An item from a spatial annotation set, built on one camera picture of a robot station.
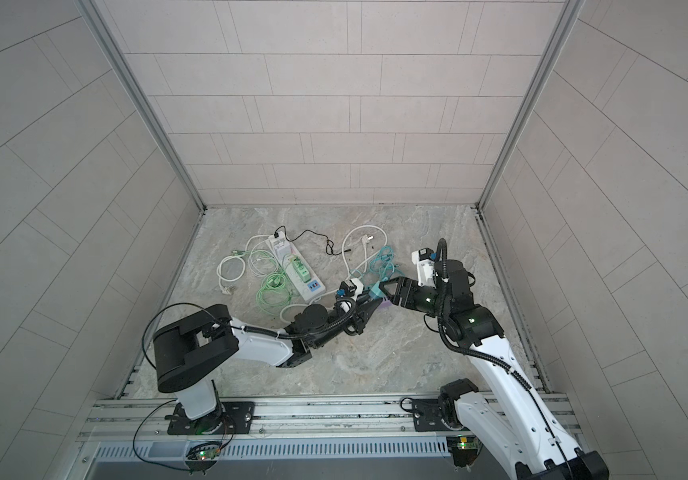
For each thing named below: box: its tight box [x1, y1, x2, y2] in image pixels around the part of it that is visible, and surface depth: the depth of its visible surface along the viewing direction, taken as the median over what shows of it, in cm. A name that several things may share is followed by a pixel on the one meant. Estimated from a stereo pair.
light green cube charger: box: [292, 256, 309, 276], surface depth 93 cm
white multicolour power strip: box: [268, 232, 326, 301], surface depth 94 cm
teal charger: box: [369, 281, 385, 300], surface depth 74 cm
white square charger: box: [277, 242, 292, 263], surface depth 98 cm
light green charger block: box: [293, 263, 312, 283], surface depth 93 cm
